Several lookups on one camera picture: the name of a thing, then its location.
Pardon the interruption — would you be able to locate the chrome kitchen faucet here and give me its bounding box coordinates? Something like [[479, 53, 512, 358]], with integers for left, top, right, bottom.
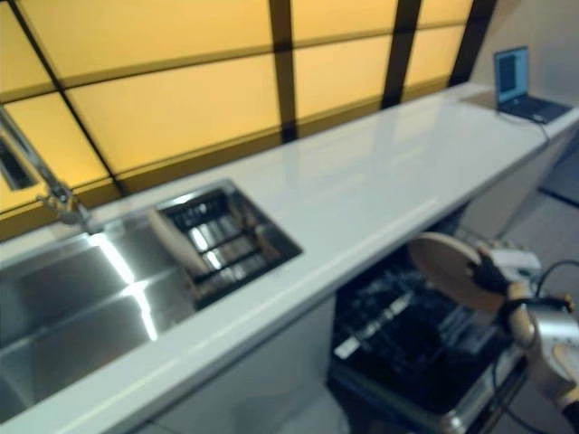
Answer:
[[0, 104, 100, 232]]

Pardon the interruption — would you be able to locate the cream round plate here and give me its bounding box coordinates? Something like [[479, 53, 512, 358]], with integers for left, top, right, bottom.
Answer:
[[406, 231, 511, 314], [147, 209, 208, 278]]

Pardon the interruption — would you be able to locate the black wire dishwasher rack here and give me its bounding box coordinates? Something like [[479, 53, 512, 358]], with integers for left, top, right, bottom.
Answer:
[[333, 260, 501, 365]]

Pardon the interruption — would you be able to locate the black sink dish rack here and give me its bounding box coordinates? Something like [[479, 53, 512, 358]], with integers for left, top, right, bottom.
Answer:
[[152, 188, 285, 300]]

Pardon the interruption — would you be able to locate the stainless steel sink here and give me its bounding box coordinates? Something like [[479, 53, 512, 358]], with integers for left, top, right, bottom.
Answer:
[[0, 177, 304, 410]]

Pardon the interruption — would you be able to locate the dark brown window frame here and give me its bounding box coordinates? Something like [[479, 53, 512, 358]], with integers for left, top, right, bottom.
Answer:
[[0, 0, 498, 227]]

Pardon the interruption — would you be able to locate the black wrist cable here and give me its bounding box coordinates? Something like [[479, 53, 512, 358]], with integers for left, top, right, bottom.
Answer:
[[489, 259, 579, 434]]

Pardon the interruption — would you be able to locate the open dark laptop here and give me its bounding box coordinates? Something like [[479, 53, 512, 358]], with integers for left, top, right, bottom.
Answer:
[[492, 44, 574, 125]]

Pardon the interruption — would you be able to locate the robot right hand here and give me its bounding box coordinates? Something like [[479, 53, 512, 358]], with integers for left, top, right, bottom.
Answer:
[[468, 241, 542, 302]]

